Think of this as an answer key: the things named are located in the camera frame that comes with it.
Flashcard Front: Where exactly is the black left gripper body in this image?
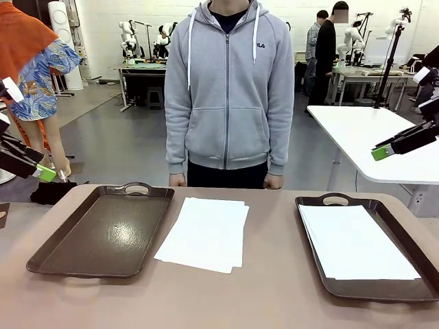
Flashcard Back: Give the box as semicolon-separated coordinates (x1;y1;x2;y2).
0;135;13;174

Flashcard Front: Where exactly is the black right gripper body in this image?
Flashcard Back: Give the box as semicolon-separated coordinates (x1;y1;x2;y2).
427;118;439;149

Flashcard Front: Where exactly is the stack of white paper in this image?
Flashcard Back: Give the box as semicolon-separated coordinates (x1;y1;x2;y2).
153;197;246;275

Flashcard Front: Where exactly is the person's right forearm grey sleeve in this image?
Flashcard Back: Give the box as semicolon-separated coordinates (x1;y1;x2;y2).
164;99;189;175

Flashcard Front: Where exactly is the person's left forearm grey sleeve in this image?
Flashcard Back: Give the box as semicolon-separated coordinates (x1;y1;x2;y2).
265;99;295;178

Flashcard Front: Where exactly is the person's left hand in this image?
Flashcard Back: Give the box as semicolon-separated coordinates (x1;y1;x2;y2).
263;173;284;189

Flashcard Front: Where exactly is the black fabric bundle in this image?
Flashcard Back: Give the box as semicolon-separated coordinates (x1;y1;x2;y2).
29;180;79;206

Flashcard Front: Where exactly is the white rounded table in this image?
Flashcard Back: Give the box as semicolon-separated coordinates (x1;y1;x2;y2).
307;104;439;219

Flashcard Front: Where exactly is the long grey workbench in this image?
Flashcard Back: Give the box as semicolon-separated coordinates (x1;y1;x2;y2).
325;66;418;107

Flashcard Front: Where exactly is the brown plastic serving tray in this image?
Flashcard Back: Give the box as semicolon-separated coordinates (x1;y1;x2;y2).
26;181;175;278
294;193;439;304

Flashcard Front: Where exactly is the person in black long sleeves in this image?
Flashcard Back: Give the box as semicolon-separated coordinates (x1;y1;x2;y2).
307;1;349;106

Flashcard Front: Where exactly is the orange cloth garment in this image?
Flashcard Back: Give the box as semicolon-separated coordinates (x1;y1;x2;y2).
0;0;60;85

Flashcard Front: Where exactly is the grey plastic stool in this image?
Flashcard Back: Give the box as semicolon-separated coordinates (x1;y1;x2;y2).
147;86;165;110

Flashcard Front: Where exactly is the person in plaid shirt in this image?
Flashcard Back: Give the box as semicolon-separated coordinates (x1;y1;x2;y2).
303;10;329;97

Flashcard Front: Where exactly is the white tower air conditioner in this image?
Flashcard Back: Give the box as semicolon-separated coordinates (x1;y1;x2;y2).
47;0;85;91

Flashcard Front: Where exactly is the workbench with green mat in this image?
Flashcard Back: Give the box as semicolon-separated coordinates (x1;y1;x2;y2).
108;61;169;113

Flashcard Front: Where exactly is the person in grey hoodie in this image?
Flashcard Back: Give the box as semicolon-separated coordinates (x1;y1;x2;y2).
164;0;296;188

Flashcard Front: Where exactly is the black camera tripod pole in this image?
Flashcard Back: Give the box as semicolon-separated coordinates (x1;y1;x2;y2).
372;6;413;110

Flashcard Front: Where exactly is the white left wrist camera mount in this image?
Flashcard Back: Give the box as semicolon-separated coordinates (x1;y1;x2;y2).
0;77;25;137

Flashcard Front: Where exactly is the white box enclosure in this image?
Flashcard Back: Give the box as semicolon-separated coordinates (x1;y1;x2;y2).
363;36;411;66

